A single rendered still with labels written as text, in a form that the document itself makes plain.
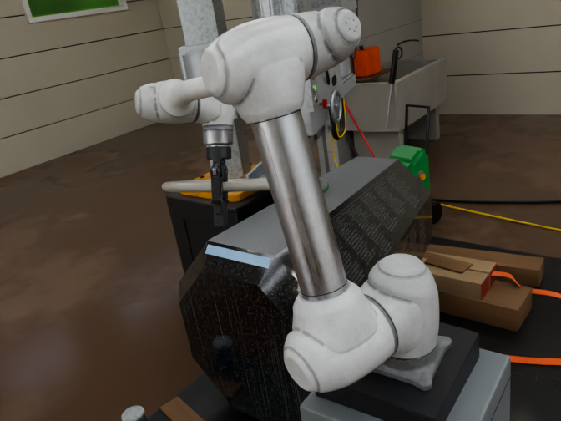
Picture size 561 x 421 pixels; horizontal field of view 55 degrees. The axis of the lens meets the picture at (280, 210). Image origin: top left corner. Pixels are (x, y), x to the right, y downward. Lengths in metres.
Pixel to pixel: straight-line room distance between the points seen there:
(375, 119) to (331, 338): 4.24
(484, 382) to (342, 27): 0.90
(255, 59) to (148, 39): 8.80
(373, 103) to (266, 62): 4.24
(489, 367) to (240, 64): 0.97
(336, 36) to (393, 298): 0.56
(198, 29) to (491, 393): 2.25
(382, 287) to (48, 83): 7.71
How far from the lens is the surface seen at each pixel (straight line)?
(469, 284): 2.94
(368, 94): 5.19
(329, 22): 1.06
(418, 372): 1.33
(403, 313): 1.19
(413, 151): 3.95
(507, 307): 2.93
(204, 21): 2.96
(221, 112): 1.57
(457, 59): 7.20
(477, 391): 1.42
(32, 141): 8.45
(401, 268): 1.21
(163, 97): 1.48
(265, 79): 0.98
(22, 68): 8.42
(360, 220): 2.35
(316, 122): 2.33
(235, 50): 0.97
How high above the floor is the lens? 1.73
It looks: 22 degrees down
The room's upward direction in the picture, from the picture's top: 9 degrees counter-clockwise
